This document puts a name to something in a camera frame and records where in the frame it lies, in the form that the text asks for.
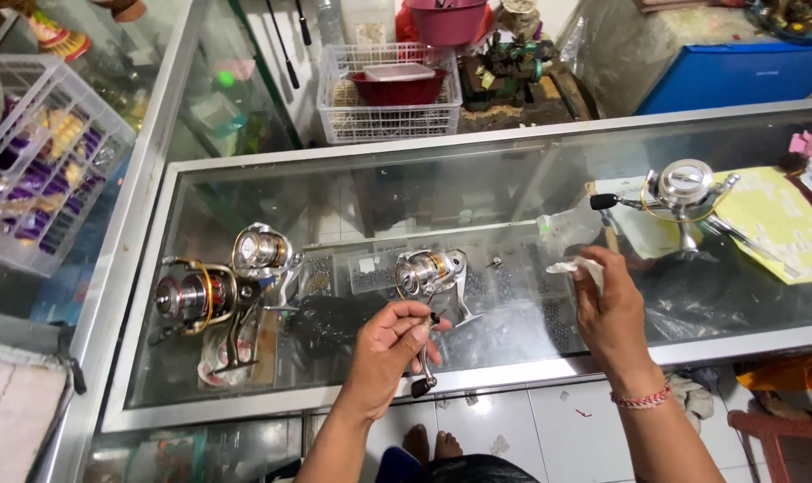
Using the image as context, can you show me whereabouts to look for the black fishing rod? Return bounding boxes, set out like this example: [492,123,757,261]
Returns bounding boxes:
[265,0,301,90]
[294,0,313,47]

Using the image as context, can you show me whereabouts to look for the black plastic bag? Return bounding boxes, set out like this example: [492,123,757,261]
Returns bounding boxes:
[287,292,393,360]

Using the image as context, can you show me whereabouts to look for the white plastic mesh basket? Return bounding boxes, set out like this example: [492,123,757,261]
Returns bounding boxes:
[316,42,465,146]

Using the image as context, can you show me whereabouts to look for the red white woven bracelet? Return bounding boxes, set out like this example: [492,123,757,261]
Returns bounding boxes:
[610,382,674,411]

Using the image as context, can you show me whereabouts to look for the red gold fishing reel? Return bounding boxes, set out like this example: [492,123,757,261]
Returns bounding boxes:
[148,258,262,377]

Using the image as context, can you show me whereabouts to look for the glass display counter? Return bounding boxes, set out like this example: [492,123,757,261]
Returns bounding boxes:
[34,0,812,483]

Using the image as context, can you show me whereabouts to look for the orange cloth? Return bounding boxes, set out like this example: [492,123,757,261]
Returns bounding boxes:
[736,352,812,397]

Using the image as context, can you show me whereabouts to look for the clear plastic bottle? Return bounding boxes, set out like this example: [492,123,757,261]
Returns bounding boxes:
[315,0,347,48]

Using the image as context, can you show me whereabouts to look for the white tissue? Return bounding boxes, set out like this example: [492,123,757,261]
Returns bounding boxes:
[546,256,605,297]

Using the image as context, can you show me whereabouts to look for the pink plastic bucket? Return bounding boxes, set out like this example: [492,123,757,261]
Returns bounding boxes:
[405,0,491,47]

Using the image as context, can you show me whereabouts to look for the person's right hand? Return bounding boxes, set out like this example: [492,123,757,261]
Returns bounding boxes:
[570,246,656,388]

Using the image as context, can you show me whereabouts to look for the yellow paper sheet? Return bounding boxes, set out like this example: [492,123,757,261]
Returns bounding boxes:
[710,165,812,287]

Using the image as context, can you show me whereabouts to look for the clear plastic bag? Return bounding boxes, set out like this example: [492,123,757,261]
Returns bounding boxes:
[536,203,607,259]

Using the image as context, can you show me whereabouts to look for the silver reel crank handle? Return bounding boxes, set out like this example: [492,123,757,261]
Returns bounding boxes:
[409,311,445,400]

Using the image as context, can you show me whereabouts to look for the blue box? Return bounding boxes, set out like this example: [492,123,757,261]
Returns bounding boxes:
[636,41,812,116]

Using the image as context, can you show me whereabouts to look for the person's dark clothing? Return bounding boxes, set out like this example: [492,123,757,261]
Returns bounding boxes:
[375,445,540,483]

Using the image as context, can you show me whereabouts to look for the person's left hand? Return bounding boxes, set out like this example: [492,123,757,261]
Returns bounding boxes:
[352,300,454,420]

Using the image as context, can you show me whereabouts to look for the white basket of snack packets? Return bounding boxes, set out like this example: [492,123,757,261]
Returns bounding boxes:
[0,54,137,279]

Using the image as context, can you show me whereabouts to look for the red plastic chair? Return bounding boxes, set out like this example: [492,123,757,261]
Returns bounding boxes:
[727,409,812,483]

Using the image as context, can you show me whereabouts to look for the large silver fishing reel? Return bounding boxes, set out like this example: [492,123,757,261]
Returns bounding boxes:
[590,158,742,261]

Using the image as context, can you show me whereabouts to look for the silver gold fishing reel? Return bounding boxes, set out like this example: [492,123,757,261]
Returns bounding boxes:
[393,248,486,330]

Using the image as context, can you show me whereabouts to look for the clear lidded food container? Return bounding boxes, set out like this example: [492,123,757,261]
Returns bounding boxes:
[363,62,438,83]

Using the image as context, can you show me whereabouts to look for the person's feet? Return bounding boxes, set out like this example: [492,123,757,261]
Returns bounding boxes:
[402,423,465,465]

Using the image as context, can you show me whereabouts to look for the silver spinning fishing reel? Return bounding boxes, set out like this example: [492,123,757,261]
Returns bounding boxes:
[230,223,306,316]

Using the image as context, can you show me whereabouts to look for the red plastic bowl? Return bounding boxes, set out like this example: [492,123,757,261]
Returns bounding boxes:
[347,67,450,107]

